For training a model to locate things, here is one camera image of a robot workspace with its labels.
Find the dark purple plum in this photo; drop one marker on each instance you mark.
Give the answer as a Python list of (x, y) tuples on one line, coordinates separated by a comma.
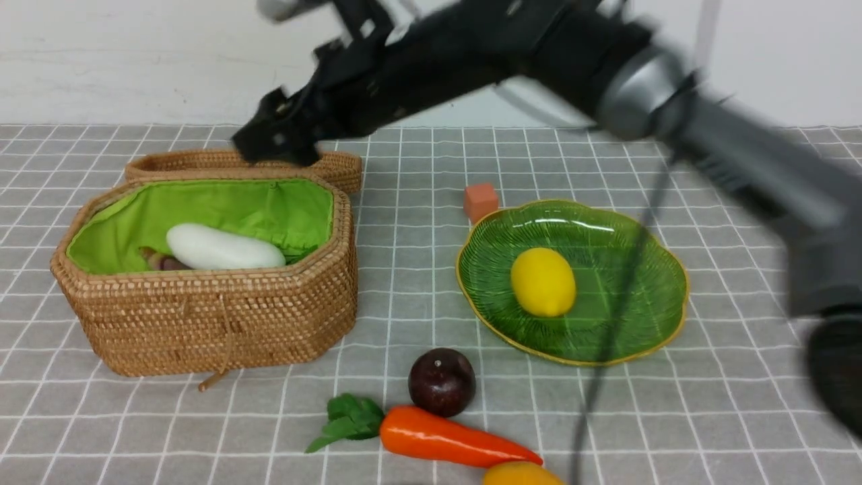
[(442, 381)]

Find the purple eggplant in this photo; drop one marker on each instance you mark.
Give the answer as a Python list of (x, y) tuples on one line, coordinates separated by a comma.
[(161, 262)]

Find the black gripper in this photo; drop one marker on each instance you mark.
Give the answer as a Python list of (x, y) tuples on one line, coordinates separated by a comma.
[(381, 77)]

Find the orange mango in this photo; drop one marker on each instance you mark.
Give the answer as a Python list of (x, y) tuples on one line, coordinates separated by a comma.
[(520, 473)]

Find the woven wicker basket green lining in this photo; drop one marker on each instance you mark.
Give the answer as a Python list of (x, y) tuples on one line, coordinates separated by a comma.
[(144, 321)]

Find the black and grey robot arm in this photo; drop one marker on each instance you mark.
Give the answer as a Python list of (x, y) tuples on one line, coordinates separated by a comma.
[(615, 73)]

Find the grey checked tablecloth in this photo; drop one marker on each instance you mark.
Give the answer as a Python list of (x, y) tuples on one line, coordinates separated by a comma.
[(724, 404)]

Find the small orange cube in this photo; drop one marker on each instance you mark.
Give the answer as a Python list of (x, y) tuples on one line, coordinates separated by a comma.
[(479, 201)]

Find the woven wicker basket lid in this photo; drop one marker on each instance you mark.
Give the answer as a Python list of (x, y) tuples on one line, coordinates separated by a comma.
[(342, 170)]

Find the white radish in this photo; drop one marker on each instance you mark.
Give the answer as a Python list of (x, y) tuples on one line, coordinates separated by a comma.
[(204, 248)]

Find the green glass leaf plate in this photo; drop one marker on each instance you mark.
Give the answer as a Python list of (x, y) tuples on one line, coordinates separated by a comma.
[(597, 244)]

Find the orange carrot with green leaves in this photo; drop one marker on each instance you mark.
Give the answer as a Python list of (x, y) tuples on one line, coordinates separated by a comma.
[(416, 433)]

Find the yellow lemon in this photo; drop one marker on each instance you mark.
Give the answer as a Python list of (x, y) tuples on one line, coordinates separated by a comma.
[(543, 282)]

